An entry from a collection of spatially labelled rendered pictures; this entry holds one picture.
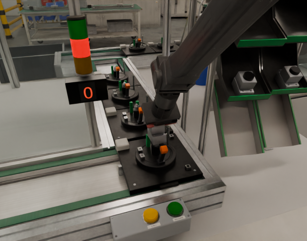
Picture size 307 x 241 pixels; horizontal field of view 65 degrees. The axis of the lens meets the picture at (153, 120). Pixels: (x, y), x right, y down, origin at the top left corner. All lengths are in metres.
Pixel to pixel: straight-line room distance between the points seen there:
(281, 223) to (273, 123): 0.34
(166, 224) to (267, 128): 0.50
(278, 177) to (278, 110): 0.25
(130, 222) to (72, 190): 0.25
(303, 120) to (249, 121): 1.17
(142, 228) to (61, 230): 0.21
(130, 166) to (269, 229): 0.47
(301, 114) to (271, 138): 1.06
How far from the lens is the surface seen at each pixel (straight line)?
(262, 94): 0.79
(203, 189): 0.78
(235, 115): 0.90
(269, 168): 1.08
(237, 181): 0.97
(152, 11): 8.13
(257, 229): 0.86
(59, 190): 0.87
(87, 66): 0.75
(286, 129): 1.00
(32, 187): 0.92
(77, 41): 0.73
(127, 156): 0.86
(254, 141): 0.91
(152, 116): 0.67
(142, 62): 1.95
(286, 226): 0.90
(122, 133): 0.98
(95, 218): 0.71
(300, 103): 1.92
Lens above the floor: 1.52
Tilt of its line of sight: 32 degrees down
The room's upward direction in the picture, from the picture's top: straight up
